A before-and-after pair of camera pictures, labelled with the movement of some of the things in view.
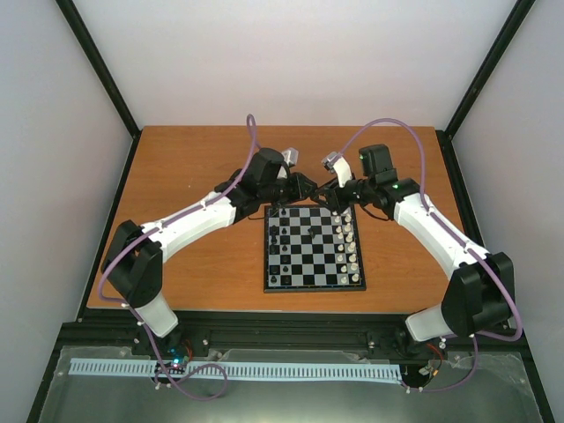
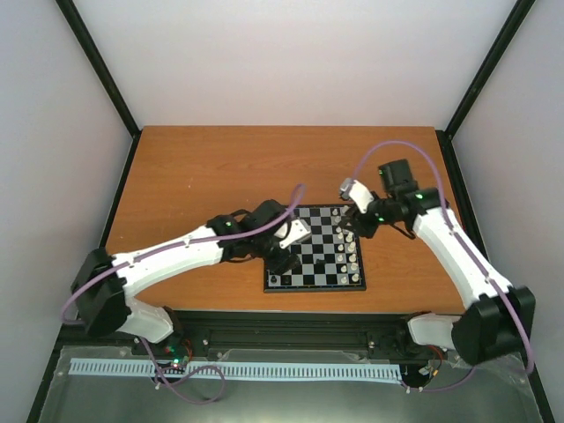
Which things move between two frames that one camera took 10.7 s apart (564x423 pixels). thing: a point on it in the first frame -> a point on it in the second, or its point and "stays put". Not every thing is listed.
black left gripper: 299,190 -> 284,264
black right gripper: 336,203 -> 362,228
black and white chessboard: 307,248 stays put
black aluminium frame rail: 368,332 stays put
